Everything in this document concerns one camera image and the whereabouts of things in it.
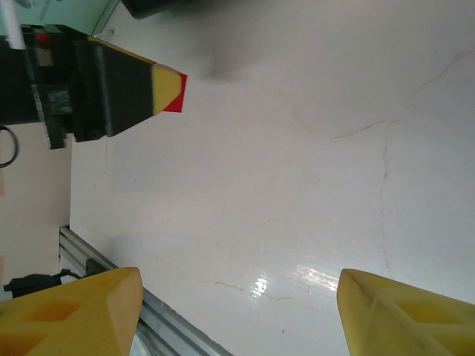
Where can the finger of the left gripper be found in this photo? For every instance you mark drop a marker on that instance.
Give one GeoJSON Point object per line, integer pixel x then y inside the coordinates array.
{"type": "Point", "coordinates": [122, 52]}
{"type": "Point", "coordinates": [118, 92]}

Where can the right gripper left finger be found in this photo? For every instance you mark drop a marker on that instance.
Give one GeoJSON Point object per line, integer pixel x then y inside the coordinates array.
{"type": "Point", "coordinates": [74, 319]}

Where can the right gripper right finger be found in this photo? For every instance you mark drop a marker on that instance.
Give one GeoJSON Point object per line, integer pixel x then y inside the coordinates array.
{"type": "Point", "coordinates": [408, 326]}

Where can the red lego brick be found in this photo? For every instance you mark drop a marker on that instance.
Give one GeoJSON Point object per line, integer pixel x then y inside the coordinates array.
{"type": "Point", "coordinates": [179, 100]}

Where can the black plastic bin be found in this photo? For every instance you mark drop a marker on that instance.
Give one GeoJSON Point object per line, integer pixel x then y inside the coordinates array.
{"type": "Point", "coordinates": [163, 7]}

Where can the mint green zip case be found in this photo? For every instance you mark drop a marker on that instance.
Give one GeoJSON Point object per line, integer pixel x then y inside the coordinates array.
{"type": "Point", "coordinates": [63, 16]}

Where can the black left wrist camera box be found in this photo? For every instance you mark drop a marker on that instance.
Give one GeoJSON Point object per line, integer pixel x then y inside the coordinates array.
{"type": "Point", "coordinates": [59, 74]}

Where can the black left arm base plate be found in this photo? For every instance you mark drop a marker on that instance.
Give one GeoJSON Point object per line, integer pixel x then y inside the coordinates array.
{"type": "Point", "coordinates": [33, 283]}

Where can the long aluminium table rail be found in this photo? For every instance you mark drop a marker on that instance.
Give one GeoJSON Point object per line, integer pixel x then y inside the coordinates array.
{"type": "Point", "coordinates": [167, 330]}

